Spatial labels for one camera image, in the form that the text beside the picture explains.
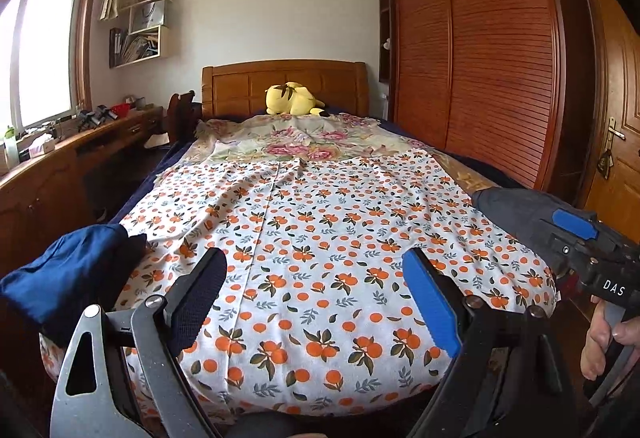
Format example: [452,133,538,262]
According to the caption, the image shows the hanging key bunch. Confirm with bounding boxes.
[597,148,615,181]

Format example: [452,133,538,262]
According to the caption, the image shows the tissue box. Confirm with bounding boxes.
[20,133,56,157]

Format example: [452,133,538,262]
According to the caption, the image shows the dark binders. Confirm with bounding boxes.
[109,28,126,68]

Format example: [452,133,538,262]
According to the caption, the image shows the wooden bed headboard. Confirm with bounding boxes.
[201,60,371,121]

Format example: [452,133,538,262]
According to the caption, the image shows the dark wooden chair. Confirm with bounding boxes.
[166,90,201,143]

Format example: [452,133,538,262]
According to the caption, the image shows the yellow plush toy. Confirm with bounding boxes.
[265,82,326,117]

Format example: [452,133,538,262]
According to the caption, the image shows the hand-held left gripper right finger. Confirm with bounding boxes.
[401,248,581,438]

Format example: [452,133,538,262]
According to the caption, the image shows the floral rose blanket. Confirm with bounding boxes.
[192,113,501,199]

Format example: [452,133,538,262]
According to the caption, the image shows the green cap bottle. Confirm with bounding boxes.
[2,125,20,163]

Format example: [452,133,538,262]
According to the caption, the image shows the long wooden desk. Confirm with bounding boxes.
[0,105,166,279]

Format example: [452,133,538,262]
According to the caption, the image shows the orange print bed sheet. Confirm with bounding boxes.
[40,153,561,424]

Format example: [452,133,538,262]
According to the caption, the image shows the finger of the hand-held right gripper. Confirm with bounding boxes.
[552,209,640,263]
[472,188,581,269]

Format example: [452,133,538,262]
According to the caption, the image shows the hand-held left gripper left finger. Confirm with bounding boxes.
[50,247,228,438]

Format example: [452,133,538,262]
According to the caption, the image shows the person's right hand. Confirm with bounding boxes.
[580,299,640,382]

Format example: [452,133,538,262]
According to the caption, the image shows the white paper bag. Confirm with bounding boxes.
[131,0,166,31]

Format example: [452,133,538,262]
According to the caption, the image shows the folded blue garment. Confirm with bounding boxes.
[0,224,148,349]

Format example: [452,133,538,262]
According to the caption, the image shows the wooden corner shelf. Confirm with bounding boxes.
[378,0,392,83]

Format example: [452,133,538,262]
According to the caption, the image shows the white wall shelf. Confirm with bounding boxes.
[109,0,174,68]

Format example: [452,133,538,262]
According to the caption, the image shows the wooden louvered wardrobe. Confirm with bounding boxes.
[377,0,596,206]

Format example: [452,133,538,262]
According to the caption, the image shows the wooden framed window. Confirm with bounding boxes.
[0,0,103,133]

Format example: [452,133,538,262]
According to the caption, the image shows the black device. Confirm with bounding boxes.
[77,105,118,129]

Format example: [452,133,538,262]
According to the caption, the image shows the wooden room door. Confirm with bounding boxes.
[575,0,640,249]

